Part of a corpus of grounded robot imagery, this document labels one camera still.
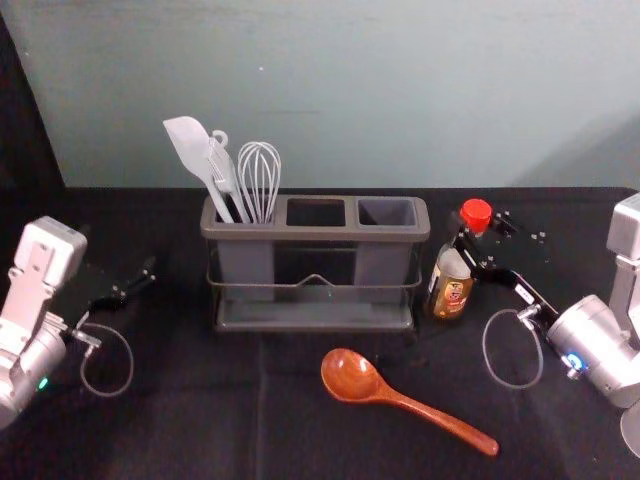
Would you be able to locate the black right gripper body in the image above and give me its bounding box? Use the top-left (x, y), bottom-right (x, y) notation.
top-left (499, 227), bottom-right (562, 324)

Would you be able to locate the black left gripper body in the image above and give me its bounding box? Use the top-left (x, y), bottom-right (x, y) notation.
top-left (58, 260), bottom-right (126, 326)

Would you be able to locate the amber bottle with red cap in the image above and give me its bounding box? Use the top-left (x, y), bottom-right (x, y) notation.
top-left (423, 198), bottom-right (494, 322)

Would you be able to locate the grey three-compartment utensil holder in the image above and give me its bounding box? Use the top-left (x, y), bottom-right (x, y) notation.
top-left (199, 193), bottom-right (432, 307)

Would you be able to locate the grey silicone spatula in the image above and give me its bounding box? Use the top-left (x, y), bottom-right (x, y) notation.
top-left (162, 115), bottom-right (236, 225)

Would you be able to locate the grey whisk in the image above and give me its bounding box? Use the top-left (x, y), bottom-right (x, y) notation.
top-left (237, 141), bottom-right (282, 225)

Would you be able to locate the black table cloth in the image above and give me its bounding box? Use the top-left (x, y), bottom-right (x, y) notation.
top-left (0, 185), bottom-right (640, 480)

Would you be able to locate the brown wooden spoon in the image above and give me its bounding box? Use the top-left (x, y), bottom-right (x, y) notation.
top-left (320, 347), bottom-right (501, 457)

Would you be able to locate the grey drip tray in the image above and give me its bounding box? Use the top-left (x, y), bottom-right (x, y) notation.
top-left (214, 298), bottom-right (415, 333)

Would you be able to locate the black fabric panel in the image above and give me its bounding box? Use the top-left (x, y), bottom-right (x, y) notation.
top-left (0, 12), bottom-right (67, 192)

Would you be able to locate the thin dark left gripper cable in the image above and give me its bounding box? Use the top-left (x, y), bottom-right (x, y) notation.
top-left (73, 322), bottom-right (135, 399)

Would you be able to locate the thin dark gripper cable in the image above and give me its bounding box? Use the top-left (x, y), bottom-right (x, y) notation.
top-left (482, 307), bottom-right (546, 391)
top-left (73, 322), bottom-right (135, 399)

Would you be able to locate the thin dark right gripper cable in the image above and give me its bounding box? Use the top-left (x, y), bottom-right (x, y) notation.
top-left (482, 307), bottom-right (546, 391)

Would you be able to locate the grey utensil with loop handle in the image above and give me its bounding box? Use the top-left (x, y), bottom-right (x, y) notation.
top-left (205, 129), bottom-right (252, 224)

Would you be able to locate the black wire rack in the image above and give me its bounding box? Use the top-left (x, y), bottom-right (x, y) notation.
top-left (204, 243), bottom-right (422, 347)

